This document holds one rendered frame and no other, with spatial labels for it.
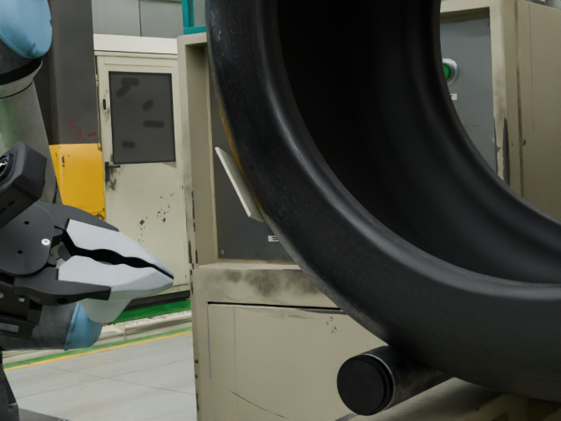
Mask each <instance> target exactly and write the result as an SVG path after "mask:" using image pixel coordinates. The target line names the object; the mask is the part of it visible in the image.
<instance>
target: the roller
mask: <svg viewBox="0 0 561 421"><path fill-rule="evenodd" d="M451 378H454V377H453V376H450V375H448V374H445V373H443V372H440V371H438V370H436V369H434V368H431V367H429V366H427V365H425V364H423V363H420V362H418V361H417V360H415V359H414V358H411V357H409V356H407V355H406V354H404V353H402V352H400V351H398V350H397V349H395V348H394V347H392V346H390V345H389V344H385V345H382V346H380V347H376V348H373V349H371V350H369V351H366V352H363V353H360V354H357V355H356V356H354V357H352V358H349V359H347V360H346V361H345V362H344V363H343V364H342V365H341V367H340V369H339V372H338V374H337V380H336V385H337V390H338V393H339V395H340V398H341V400H342V402H343V403H344V404H345V405H346V406H347V407H348V408H349V409H350V410H351V411H352V412H354V413H357V414H359V415H362V416H371V415H374V414H376V413H380V412H382V411H384V410H387V409H389V408H391V407H393V406H395V405H397V404H399V403H401V402H403V401H406V400H408V399H409V398H412V397H414V396H416V395H418V394H419V393H422V392H424V391H427V390H428V389H430V388H433V387H435V386H437V385H438V384H440V383H443V382H446V381H447V380H449V379H451Z"/></svg>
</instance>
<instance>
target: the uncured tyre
mask: <svg viewBox="0 0 561 421"><path fill-rule="evenodd" d="M441 1H442V0H205V26H206V37H207V47H208V54H209V61H210V72H211V77H212V81H213V85H214V90H215V97H216V101H217V104H218V108H219V111H220V117H221V120H222V123H223V126H224V129H225V133H226V137H227V140H228V141H229V144H230V148H231V151H232V153H233V156H234V157H235V161H236V164H237V165H238V168H239V170H240V173H241V174H242V176H243V178H244V180H245V183H246V184H247V186H248V188H249V190H250V193H251V194H252V196H253V198H254V200H255V203H256V204H257V206H258V208H259V210H260V213H261V214H262V215H263V217H264V218H265V221H266V222H267V224H268V225H269V227H270V228H271V230H272V231H273V233H274V234H275V236H276V238H277V239H278V240H279V242H280V243H281V244H282V245H283V247H284V248H285V249H286V251H287V252H288V254H289V255H290V256H291V258H292V259H293V260H294V262H295V263H296V264H297V265H298V267H299V268H300V269H301V270H302V271H303V272H304V273H305V274H306V275H307V276H308V277H309V278H310V280H311V281H312V282H313V283H314V284H315V285H316V286H317V287H318V288H319V289H320V290H321V291H322V292H323V293H324V294H325V295H326V296H327V297H328V298H329V299H330V300H331V301H332V302H334V303H335V304H336V305H337V306H338V307H339V308H340V309H341V310H342V311H343V312H344V313H345V314H347V315H348V316H349V317H351V318H352V319H353V320H354V321H356V322H357V323H359V324H360V325H361V326H362V327H364V328H365V329H366V330H367V331H369V332H371V333H372V334H373V335H375V336H376V337H378V338H380V339H381V340H382V341H383V342H385V343H387V344H389V345H390V346H392V347H394V348H395V349H397V350H398V351H400V352H402V353H404V354H406V355H407V356H409V357H411V358H414V359H415V360H417V361H418V362H420V363H423V364H425V365H427V366H429V367H431V368H434V369H436V370H438V371H440V372H443V373H445V374H448V375H450V376H453V377H455V378H459V379H461V380H463V381H466V382H469V383H473V384H476V385H479V386H482V387H485V388H490V389H493V390H497V391H500V392H504V393H510V394H514V395H518V396H523V397H528V398H537V399H542V400H548V401H554V402H560V403H561V220H559V219H557V218H555V217H553V216H551V215H549V214H548V213H546V212H544V211H543V210H540V209H539V208H538V207H536V206H535V205H533V204H531V203H530V202H529V201H527V200H525V199H524V198H523V197H522V196H521V195H520V194H518V193H517V192H516V191H515V190H513V189H512V188H511V187H510V186H509V185H508V184H507V183H506V182H504V181H503V180H502V179H501V178H500V177H499V176H498V174H497V173H496V172H495V171H494V170H493V169H492V168H491V167H490V165H489V164H488V163H487V162H486V160H485V159H484V158H483V157H482V156H481V154H480V153H479V152H478V150H477V148H476V147H475V145H474V144H473V142H472V141H471V139H470V138H469V136H468V133H467V132H466V130H465V129H464V127H463V125H462V122H461V120H460V119H459V117H458V114H457V111H456V109H455V107H454V104H453V101H452V98H451V95H450V92H449V89H448V86H447V80H446V77H445V73H444V68H443V64H442V53H441V44H440V9H441Z"/></svg>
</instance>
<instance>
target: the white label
mask: <svg viewBox="0 0 561 421"><path fill-rule="evenodd" d="M215 150H216V152H217V154H218V156H219V157H220V160H221V163H222V165H223V166H224V168H225V171H226V173H227V175H228V176H229V178H230V181H231V183H232V185H233V186H234V188H235V191H236V193H237V195H238V196H239V198H240V201H241V203H242V205H243V206H244V208H245V211H246V213H247V215H248V216H249V217H250V218H253V219H255V220H257V221H260V222H264V221H265V220H264V218H263V216H262V214H261V213H260V210H259V208H258V206H257V204H256V203H255V200H254V198H253V196H252V194H251V193H250V190H249V188H248V186H247V184H246V183H245V180H244V178H243V176H242V174H241V173H240V170H239V168H238V166H237V164H236V163H235V160H234V158H233V156H232V155H230V154H228V153H227V152H225V151H223V150H222V149H220V148H219V147H216V148H215Z"/></svg>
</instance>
